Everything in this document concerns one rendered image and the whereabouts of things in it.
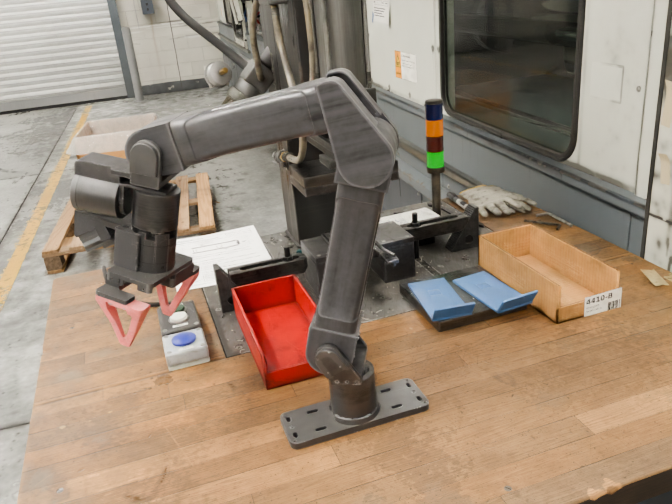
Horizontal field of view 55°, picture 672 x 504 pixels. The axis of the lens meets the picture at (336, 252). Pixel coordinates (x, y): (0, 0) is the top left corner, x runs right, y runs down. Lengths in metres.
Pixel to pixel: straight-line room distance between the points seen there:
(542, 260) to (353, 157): 0.70
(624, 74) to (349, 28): 0.64
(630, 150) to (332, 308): 0.89
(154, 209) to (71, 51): 9.56
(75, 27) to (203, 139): 9.57
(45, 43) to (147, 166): 9.62
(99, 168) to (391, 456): 0.51
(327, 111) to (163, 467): 0.50
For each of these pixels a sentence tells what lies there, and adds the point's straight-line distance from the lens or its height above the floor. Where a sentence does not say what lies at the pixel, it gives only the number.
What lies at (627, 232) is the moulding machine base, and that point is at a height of 0.89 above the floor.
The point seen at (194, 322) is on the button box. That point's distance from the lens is 1.14.
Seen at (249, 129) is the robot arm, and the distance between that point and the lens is 0.74.
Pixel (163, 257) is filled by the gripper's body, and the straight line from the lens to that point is 0.83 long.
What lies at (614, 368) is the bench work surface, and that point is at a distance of 1.03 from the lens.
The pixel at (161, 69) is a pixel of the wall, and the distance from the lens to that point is 10.36.
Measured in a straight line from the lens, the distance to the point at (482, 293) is 1.16.
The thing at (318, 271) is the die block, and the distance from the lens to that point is 1.19.
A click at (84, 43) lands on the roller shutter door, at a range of 10.31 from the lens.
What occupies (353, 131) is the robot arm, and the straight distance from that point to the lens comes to 0.69.
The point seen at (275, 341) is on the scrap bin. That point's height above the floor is 0.90.
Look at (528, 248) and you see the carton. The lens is 1.35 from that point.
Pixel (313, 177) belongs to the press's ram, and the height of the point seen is 1.14.
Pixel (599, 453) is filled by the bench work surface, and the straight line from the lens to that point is 0.88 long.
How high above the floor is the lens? 1.46
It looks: 24 degrees down
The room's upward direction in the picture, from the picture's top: 6 degrees counter-clockwise
